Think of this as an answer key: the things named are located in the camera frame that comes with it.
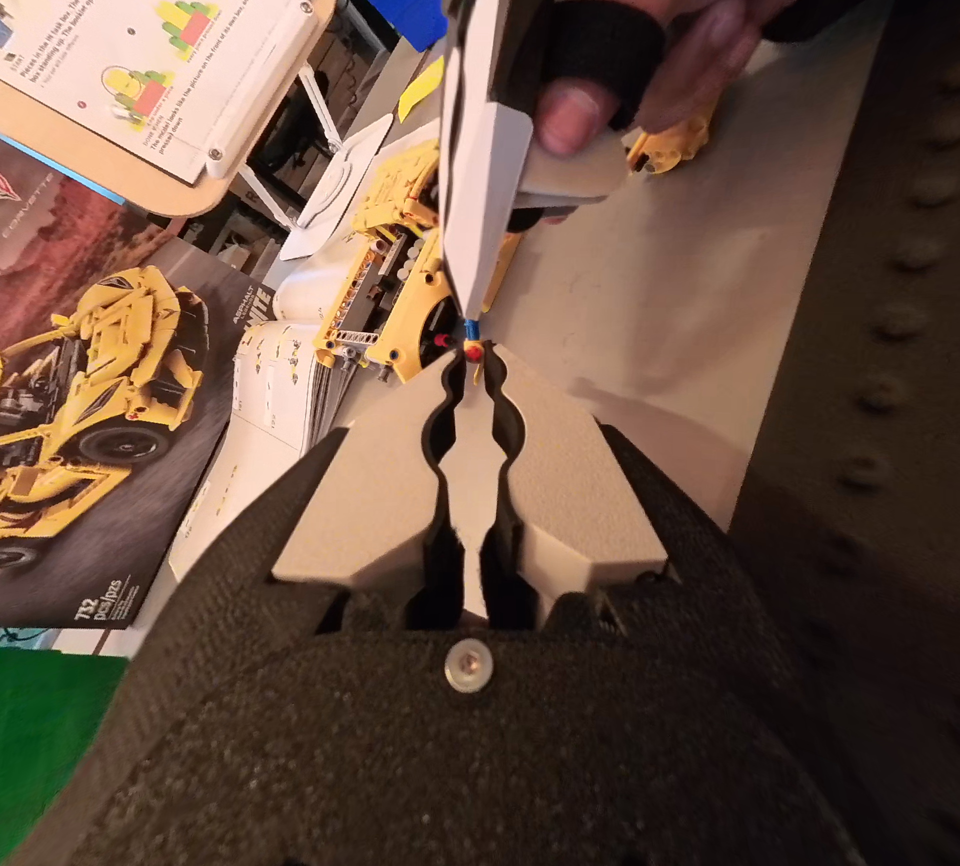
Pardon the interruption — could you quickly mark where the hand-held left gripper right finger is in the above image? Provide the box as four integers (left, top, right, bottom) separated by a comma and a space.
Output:
483, 342, 669, 627

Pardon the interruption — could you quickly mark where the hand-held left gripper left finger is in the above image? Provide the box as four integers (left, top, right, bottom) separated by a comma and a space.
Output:
271, 348, 464, 630

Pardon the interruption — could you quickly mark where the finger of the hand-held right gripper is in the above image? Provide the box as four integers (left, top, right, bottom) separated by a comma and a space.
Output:
437, 2, 462, 268
448, 0, 537, 319

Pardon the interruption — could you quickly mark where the yellow toy brick car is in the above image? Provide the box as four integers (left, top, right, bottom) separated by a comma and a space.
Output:
311, 138, 522, 384

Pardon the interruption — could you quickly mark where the grey desk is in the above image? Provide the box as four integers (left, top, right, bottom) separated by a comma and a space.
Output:
97, 0, 901, 657

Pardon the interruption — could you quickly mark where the yellow sticky note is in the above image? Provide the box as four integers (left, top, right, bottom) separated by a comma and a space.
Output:
397, 56, 445, 124

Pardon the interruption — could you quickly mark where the open instruction booklet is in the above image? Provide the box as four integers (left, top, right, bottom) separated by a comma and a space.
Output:
168, 247, 421, 582

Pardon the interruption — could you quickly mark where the yellow curved panel piece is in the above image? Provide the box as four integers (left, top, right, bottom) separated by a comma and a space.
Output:
626, 97, 714, 177

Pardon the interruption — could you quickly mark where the toy car set box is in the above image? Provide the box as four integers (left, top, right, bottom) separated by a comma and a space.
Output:
0, 138, 256, 630

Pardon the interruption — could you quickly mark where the wooden clipboard board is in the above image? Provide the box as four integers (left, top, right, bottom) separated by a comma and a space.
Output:
0, 0, 337, 218

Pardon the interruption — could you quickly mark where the green storage bin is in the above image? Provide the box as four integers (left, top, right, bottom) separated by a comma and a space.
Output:
0, 648, 132, 859

